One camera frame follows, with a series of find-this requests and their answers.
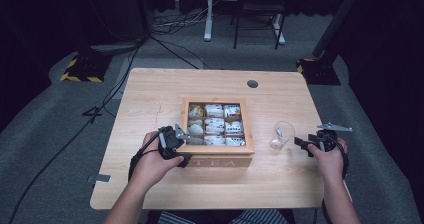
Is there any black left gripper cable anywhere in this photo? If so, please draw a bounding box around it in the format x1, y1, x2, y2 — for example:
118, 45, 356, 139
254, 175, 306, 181
128, 132, 162, 183

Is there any wooden tea box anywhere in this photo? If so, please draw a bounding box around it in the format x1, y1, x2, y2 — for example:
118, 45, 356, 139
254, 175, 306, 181
177, 97, 256, 169

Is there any person's left hand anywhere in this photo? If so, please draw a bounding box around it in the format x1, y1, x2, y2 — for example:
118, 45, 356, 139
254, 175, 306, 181
131, 130, 185, 189

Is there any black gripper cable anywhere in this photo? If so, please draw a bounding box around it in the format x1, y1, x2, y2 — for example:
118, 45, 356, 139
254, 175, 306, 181
332, 136, 351, 180
128, 132, 162, 183

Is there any white desk frame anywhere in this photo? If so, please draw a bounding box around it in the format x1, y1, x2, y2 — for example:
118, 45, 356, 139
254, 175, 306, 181
203, 0, 290, 46

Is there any bundle of floor cables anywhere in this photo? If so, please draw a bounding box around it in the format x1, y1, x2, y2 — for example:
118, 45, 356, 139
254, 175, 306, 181
152, 3, 218, 36

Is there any long black floor cable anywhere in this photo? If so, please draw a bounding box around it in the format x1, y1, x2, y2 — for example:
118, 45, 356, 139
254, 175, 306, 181
8, 33, 151, 224

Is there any group of tea packets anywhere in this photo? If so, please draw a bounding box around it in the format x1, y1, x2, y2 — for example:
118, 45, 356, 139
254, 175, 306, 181
187, 103, 247, 147

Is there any grey tape piece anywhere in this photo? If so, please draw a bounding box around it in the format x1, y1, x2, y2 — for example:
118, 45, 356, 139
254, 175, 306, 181
87, 173, 112, 185

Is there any black stand with striped base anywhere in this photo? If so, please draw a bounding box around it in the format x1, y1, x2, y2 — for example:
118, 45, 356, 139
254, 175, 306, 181
295, 0, 368, 87

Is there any black chair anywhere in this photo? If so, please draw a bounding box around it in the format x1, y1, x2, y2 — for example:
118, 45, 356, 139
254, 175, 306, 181
232, 0, 288, 51

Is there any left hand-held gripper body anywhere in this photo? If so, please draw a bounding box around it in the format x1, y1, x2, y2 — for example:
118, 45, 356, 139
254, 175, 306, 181
157, 122, 192, 160

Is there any person's right hand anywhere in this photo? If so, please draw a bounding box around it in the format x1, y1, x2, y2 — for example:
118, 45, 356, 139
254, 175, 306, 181
307, 138, 350, 182

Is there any clear plastic cup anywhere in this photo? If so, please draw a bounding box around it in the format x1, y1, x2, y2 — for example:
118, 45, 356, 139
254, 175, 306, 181
269, 120, 296, 151

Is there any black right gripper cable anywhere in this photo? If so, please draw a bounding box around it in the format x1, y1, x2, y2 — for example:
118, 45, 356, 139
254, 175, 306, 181
332, 136, 351, 180

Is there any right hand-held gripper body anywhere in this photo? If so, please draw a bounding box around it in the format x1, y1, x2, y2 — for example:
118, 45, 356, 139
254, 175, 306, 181
307, 122, 354, 153

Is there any person's striped clothing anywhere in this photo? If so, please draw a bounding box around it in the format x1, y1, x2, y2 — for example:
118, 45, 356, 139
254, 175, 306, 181
156, 208, 292, 224

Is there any thin black floor cable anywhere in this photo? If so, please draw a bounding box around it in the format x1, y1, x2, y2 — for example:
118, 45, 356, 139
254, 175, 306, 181
149, 34, 212, 70

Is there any yellow-black striped base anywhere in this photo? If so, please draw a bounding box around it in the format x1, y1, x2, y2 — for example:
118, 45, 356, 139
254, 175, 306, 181
59, 47, 114, 84

